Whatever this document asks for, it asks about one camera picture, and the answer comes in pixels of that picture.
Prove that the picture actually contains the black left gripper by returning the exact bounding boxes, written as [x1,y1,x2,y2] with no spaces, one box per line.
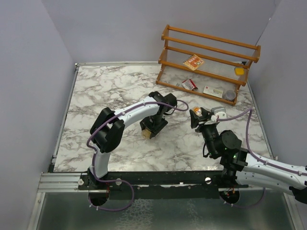
[141,114,167,138]

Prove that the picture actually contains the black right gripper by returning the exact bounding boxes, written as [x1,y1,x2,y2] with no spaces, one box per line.
[191,107,219,157]

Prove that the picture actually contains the clear pill bottle gold lid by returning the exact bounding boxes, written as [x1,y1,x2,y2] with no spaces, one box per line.
[141,128,153,139]

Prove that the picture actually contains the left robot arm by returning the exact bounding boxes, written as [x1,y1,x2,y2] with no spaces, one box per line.
[86,91,177,189]

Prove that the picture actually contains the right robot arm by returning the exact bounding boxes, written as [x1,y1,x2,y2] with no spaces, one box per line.
[189,107,307,204]

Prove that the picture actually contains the white green medicine box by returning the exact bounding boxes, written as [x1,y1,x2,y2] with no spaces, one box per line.
[203,86,223,98]

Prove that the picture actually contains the red white medicine packet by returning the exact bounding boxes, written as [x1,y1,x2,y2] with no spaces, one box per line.
[181,79,198,91]

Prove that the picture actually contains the grey round container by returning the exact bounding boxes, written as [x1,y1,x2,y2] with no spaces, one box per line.
[224,90,236,101]

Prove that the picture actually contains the wooden shelf rack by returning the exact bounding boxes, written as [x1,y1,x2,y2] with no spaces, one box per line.
[155,25,261,106]

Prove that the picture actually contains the orange snack packet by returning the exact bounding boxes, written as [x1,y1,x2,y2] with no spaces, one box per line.
[183,55,205,71]

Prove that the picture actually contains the yellow lid container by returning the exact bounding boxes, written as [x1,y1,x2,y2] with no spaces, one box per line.
[234,67,245,76]

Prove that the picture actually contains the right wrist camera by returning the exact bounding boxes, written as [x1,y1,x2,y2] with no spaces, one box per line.
[210,106,227,122]

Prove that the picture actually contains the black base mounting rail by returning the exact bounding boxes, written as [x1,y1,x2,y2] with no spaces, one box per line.
[78,170,240,200]

